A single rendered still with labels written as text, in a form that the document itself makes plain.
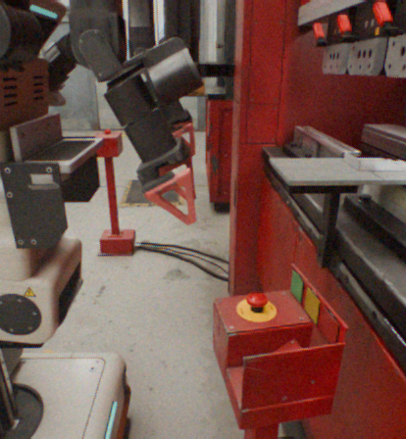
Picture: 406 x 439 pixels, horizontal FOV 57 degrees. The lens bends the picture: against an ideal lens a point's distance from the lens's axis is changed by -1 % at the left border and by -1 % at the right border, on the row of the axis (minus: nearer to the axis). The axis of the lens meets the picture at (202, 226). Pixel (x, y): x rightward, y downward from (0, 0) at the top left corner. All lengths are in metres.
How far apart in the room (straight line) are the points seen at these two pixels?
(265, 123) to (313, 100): 0.21
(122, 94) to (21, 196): 0.29
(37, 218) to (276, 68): 1.18
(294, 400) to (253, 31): 1.32
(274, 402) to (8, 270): 0.54
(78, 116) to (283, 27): 6.84
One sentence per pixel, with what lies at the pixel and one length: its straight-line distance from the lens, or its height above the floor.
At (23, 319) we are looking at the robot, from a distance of 0.87.
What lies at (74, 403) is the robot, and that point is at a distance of 1.27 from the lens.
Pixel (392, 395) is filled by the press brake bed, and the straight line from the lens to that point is 0.70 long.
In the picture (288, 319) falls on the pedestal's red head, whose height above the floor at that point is 0.78.
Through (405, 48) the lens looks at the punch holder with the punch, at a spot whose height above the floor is 1.23.
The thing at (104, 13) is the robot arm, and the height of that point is 1.25.
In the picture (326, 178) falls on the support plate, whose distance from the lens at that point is 0.74.
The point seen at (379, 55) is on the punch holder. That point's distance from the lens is 0.99.
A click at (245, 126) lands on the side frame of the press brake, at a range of 1.63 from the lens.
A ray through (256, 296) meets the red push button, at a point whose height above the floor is 0.81.
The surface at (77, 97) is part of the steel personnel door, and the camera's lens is 8.16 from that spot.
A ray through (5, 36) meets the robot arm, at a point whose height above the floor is 1.23.
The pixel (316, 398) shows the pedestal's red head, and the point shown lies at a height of 0.70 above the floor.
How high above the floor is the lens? 1.19
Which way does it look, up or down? 23 degrees down
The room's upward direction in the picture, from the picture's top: straight up
